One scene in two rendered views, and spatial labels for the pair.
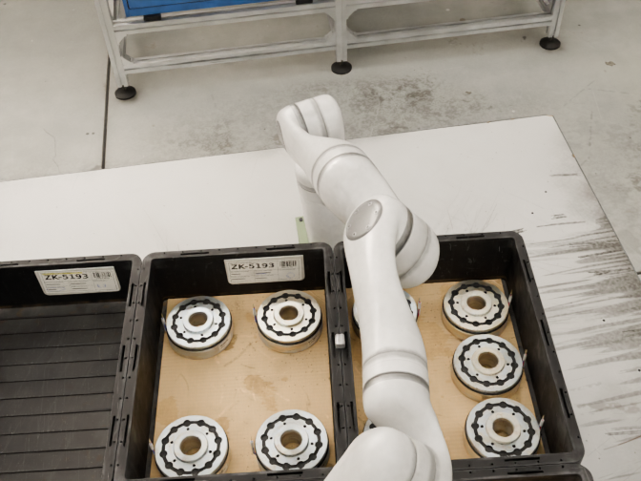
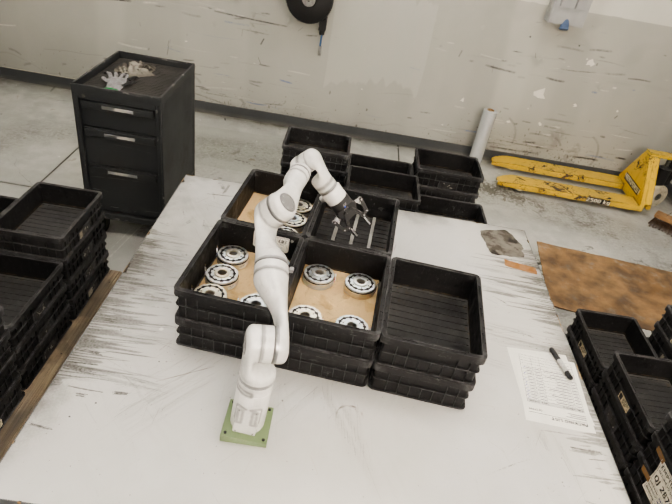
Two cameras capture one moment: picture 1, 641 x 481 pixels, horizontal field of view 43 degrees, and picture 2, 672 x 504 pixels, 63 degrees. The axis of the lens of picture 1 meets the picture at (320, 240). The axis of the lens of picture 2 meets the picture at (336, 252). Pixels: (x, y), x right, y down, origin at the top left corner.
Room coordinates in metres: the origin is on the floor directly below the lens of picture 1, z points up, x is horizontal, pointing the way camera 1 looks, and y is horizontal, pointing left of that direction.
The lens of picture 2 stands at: (2.01, 0.20, 1.97)
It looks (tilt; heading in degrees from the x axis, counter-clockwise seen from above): 35 degrees down; 184
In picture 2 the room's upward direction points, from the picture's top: 10 degrees clockwise
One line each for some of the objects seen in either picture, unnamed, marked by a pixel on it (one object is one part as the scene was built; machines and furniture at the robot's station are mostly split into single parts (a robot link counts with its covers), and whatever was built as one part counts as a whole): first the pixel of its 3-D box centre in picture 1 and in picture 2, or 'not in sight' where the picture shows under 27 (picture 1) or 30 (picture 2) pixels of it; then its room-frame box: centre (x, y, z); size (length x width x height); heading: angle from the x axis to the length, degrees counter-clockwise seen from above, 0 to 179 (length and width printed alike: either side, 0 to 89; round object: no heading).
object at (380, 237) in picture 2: not in sight; (353, 230); (0.27, 0.13, 0.87); 0.40 x 0.30 x 0.11; 0
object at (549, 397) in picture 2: not in sight; (551, 386); (0.67, 0.87, 0.70); 0.33 x 0.23 x 0.01; 6
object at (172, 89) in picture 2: not in sight; (142, 148); (-0.76, -1.21, 0.45); 0.60 x 0.45 x 0.90; 6
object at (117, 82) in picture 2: not in sight; (114, 80); (-0.64, -1.28, 0.88); 0.25 x 0.19 x 0.03; 6
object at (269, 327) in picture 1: (289, 315); (304, 316); (0.78, 0.06, 0.86); 0.10 x 0.10 x 0.01
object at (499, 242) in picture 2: not in sight; (502, 241); (-0.16, 0.77, 0.71); 0.22 x 0.19 x 0.01; 6
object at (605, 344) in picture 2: not in sight; (609, 358); (-0.08, 1.42, 0.26); 0.40 x 0.30 x 0.23; 6
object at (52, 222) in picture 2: not in sight; (56, 251); (0.18, -1.17, 0.37); 0.40 x 0.30 x 0.45; 6
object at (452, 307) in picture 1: (475, 304); (209, 294); (0.78, -0.24, 0.86); 0.10 x 0.10 x 0.01
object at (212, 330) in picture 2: not in sight; (241, 301); (0.67, -0.17, 0.76); 0.40 x 0.30 x 0.12; 0
